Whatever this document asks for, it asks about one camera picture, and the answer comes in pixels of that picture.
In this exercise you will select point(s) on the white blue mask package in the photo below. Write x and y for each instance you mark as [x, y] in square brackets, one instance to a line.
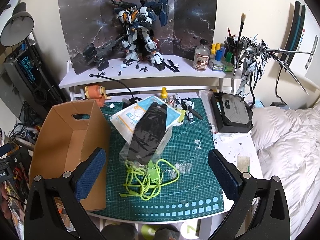
[125, 122]

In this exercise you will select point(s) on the white winged robot model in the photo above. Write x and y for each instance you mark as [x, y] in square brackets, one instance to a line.
[250, 60]

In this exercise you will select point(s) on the green cutting mat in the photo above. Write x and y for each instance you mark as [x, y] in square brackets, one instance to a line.
[190, 150]

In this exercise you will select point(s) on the dark grey model cannon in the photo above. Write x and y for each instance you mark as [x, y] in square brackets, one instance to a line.
[100, 55]

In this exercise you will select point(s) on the green cap cement bottle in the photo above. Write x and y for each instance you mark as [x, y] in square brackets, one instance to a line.
[228, 63]

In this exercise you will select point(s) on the yellow cap cement bottle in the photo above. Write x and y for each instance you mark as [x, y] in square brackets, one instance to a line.
[213, 48]

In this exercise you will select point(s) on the brown cardboard box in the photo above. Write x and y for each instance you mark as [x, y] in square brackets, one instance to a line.
[100, 130]

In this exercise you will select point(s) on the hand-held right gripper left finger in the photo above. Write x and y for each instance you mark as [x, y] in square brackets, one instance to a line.
[90, 173]

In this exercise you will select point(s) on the black grey case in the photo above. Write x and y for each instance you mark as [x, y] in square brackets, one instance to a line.
[232, 112]

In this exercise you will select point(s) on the orange pencil sharpener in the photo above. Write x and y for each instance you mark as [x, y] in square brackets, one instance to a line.
[96, 95]

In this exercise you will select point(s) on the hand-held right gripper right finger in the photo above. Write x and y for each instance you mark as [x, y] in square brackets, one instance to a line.
[223, 175]

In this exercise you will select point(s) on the clear solvent bottle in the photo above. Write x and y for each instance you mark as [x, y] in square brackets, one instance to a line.
[201, 57]

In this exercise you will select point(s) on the person's left leg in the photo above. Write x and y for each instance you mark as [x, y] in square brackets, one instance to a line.
[117, 232]

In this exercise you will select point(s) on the person's leg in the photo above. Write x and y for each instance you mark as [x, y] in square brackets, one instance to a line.
[167, 233]
[117, 232]

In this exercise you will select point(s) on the dark lightning backdrop poster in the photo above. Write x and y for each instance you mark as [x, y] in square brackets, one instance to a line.
[82, 17]

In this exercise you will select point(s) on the large bristle brush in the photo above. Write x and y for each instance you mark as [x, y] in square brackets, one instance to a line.
[241, 27]

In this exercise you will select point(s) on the white desk shelf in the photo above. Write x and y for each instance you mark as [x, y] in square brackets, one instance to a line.
[150, 76]

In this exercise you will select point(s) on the black gooseneck stand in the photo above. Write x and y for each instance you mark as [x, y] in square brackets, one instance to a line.
[120, 81]

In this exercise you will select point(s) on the yellow cap glue bottle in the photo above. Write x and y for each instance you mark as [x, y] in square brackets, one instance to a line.
[164, 93]

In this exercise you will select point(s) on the white air conditioner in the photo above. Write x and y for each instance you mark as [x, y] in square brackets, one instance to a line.
[307, 42]

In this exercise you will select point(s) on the black face mask pack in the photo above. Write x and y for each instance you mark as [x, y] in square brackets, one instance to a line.
[147, 130]

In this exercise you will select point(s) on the small white robot figure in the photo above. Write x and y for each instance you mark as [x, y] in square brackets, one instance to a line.
[187, 105]

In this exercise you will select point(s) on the blue white robot model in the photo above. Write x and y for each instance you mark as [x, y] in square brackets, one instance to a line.
[142, 30]

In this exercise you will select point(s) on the white duvet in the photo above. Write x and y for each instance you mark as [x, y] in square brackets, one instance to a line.
[287, 142]

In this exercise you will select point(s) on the grey desk lamp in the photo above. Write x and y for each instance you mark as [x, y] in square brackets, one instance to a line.
[17, 27]

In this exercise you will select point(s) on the grey computer tower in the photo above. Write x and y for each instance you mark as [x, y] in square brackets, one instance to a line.
[17, 80]

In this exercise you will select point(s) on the person's right leg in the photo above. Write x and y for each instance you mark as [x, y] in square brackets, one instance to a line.
[167, 233]

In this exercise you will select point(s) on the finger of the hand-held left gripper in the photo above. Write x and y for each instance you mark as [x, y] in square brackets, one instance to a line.
[20, 158]

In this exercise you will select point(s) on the blue cap cement bottle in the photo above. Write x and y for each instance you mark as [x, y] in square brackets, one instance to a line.
[217, 61]

